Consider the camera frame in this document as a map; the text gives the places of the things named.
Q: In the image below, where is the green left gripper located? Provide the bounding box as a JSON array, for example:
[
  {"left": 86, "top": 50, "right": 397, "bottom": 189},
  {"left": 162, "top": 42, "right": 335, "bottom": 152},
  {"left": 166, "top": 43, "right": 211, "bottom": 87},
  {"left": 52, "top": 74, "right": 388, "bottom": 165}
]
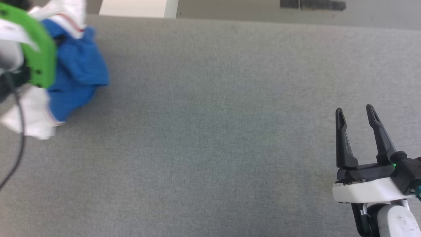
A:
[{"left": 0, "top": 3, "right": 58, "bottom": 89}]

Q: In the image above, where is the long black floor tape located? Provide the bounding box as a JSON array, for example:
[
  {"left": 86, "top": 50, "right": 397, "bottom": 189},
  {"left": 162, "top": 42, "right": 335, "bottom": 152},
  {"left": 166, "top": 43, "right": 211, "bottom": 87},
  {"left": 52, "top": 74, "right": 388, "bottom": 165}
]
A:
[{"left": 300, "top": 0, "right": 346, "bottom": 11}]

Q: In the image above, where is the blue and white shirt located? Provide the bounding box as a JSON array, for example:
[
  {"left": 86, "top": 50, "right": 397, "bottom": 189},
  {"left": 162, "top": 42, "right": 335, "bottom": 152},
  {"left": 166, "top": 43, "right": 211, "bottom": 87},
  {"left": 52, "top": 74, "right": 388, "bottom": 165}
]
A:
[{"left": 0, "top": 0, "right": 110, "bottom": 140}]

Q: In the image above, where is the thin black cable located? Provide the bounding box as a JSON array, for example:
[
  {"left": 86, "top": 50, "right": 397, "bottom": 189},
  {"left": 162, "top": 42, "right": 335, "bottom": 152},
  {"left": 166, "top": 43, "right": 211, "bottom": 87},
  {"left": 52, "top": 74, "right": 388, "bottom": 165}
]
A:
[{"left": 0, "top": 74, "right": 26, "bottom": 191}]

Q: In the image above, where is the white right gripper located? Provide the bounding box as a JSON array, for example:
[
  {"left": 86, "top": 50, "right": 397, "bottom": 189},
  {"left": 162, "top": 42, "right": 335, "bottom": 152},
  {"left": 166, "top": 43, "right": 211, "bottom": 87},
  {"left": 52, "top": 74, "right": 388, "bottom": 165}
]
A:
[{"left": 332, "top": 104, "right": 417, "bottom": 204}]

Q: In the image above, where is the white box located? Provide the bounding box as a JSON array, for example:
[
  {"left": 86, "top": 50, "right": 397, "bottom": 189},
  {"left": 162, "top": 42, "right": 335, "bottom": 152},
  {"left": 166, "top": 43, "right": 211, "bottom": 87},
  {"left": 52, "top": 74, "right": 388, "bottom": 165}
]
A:
[{"left": 99, "top": 0, "right": 179, "bottom": 19}]

